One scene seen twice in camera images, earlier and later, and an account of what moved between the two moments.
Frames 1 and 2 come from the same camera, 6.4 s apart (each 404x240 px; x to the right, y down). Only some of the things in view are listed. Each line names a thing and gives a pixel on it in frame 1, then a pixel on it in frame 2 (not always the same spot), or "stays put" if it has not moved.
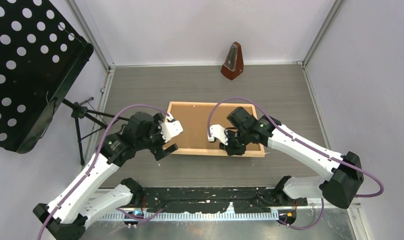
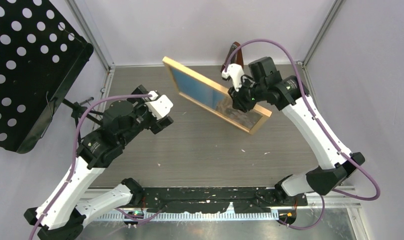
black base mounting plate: (216, 200) stays put
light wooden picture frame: (196, 118) to (170, 63)
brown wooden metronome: (233, 65) stays put
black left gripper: (162, 152) to (155, 125)
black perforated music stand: (36, 56) stays put
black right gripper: (231, 149) to (238, 102)
